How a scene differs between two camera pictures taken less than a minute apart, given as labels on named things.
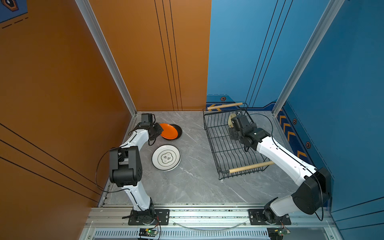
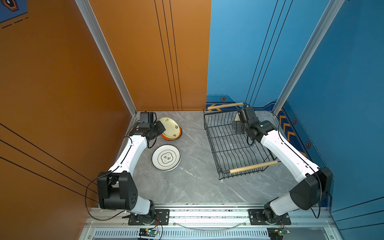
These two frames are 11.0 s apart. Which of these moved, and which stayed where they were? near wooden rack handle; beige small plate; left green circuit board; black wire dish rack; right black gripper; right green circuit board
Moved: right black gripper; beige small plate
Stayed: right green circuit board; left green circuit board; near wooden rack handle; black wire dish rack
